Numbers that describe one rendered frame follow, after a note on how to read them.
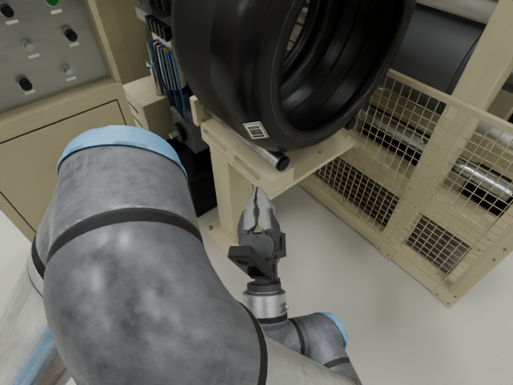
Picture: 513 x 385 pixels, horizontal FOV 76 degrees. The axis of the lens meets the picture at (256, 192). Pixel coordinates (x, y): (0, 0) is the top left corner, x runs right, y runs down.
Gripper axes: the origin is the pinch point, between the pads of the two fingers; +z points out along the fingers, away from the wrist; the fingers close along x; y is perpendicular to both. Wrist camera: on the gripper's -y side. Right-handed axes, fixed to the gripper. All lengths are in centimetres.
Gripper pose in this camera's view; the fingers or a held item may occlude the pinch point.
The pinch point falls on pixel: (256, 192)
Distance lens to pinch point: 68.4
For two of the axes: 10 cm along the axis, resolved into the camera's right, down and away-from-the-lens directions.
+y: 3.9, 0.8, 9.2
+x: 9.2, -0.8, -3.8
